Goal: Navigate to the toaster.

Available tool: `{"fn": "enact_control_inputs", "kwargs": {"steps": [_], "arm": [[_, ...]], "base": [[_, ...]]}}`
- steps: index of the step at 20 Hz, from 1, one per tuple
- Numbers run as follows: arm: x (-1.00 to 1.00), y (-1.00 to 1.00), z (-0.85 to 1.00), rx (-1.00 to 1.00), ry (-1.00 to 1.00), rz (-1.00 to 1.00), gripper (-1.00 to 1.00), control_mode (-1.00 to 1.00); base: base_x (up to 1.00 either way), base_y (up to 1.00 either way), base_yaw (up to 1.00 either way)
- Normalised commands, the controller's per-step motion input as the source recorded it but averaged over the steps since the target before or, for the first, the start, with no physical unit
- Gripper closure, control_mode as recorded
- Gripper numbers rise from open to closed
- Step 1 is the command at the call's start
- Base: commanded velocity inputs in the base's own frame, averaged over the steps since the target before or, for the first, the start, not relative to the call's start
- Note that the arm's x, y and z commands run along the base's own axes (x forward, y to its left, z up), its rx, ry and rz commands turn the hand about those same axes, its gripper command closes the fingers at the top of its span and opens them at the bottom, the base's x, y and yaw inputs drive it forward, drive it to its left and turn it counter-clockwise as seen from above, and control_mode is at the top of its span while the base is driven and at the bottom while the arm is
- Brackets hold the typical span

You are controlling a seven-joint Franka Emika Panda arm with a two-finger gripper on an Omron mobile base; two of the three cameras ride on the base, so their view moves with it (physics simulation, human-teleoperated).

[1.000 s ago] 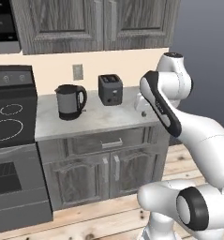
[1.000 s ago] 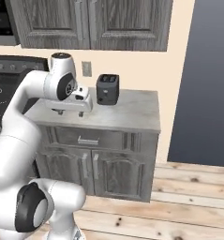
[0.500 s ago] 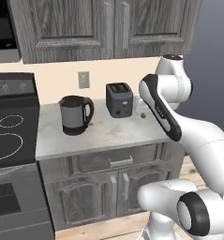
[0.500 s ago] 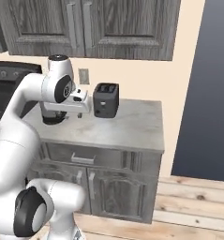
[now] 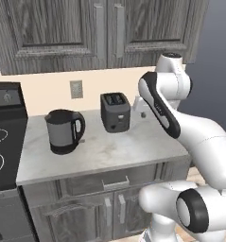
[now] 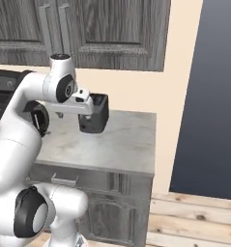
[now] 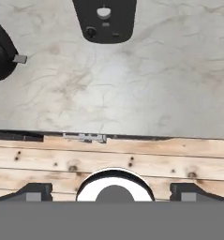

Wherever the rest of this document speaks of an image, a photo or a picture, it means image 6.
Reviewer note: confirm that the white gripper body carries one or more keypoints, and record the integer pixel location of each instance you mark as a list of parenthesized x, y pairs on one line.
[(72, 108)]

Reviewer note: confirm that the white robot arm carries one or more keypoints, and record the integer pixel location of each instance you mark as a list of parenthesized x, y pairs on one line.
[(14, 151)]

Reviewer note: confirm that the black toaster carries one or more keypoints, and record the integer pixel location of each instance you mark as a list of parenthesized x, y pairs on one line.
[(96, 117)]

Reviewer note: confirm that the grey wood drawer front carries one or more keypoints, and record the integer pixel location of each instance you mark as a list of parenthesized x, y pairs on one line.
[(91, 180)]

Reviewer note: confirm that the grey wood base cupboard door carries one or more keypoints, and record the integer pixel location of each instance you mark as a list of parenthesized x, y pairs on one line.
[(110, 218)]

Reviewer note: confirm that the grey wood wall cupboard door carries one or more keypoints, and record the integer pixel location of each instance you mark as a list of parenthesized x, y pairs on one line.
[(120, 32), (17, 29)]

